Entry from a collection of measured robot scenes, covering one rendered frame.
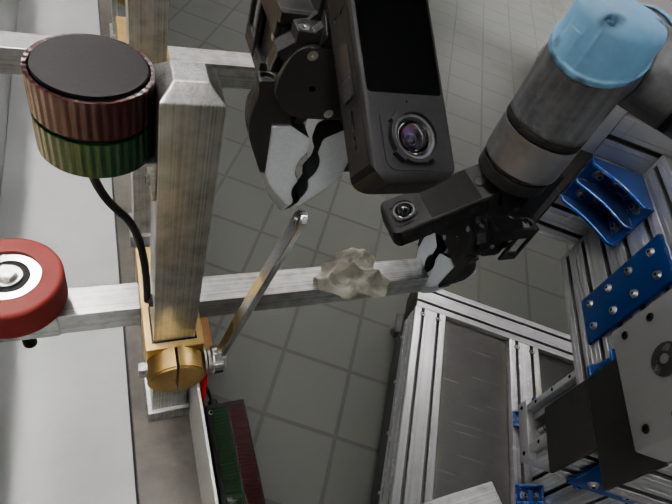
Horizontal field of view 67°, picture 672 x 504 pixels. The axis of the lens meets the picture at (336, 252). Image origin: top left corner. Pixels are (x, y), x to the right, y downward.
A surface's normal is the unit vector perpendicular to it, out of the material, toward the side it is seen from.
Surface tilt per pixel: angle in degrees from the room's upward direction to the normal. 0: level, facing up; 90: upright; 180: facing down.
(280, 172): 92
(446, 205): 30
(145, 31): 90
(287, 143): 92
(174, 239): 90
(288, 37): 39
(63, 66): 0
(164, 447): 0
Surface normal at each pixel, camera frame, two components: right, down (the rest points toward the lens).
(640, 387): -0.94, -0.33
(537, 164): -0.17, 0.72
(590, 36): -0.72, 0.33
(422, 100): 0.40, -0.16
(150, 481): 0.27, -0.62
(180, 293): 0.30, 0.78
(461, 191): -0.22, -0.52
